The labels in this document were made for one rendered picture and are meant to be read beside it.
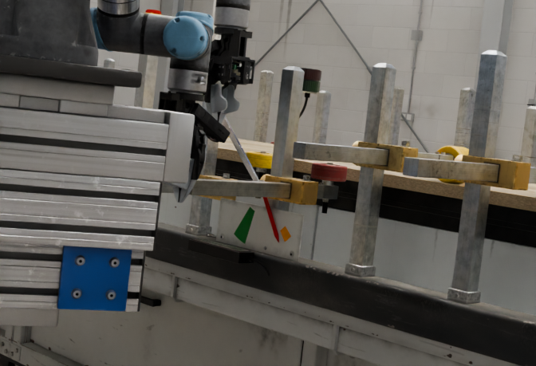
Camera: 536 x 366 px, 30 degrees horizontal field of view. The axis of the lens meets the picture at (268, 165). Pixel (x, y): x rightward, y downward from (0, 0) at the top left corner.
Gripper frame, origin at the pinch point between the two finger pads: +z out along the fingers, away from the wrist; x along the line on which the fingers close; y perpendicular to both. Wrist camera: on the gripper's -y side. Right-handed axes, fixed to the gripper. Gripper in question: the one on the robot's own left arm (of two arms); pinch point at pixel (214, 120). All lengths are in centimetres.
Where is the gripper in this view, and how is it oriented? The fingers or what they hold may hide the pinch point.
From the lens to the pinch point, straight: 221.0
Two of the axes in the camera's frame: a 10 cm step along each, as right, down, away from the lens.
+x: 7.0, 0.4, 7.1
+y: 7.1, 1.1, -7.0
